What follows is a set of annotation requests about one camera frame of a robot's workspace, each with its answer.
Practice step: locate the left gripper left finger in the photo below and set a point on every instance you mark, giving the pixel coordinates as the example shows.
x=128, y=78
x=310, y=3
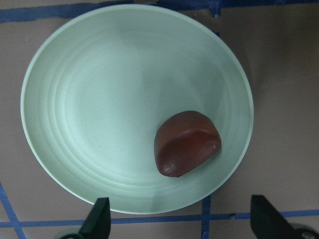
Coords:
x=98, y=222

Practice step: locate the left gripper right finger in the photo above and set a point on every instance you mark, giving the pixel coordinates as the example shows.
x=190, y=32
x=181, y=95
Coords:
x=266, y=222

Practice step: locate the brown bun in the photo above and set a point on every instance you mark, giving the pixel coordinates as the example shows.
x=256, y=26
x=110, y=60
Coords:
x=185, y=141

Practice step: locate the green plate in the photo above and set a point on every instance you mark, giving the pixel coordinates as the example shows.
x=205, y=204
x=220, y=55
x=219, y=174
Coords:
x=99, y=88

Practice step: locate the brown paper table cover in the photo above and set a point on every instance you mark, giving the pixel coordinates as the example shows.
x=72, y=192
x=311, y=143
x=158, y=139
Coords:
x=278, y=46

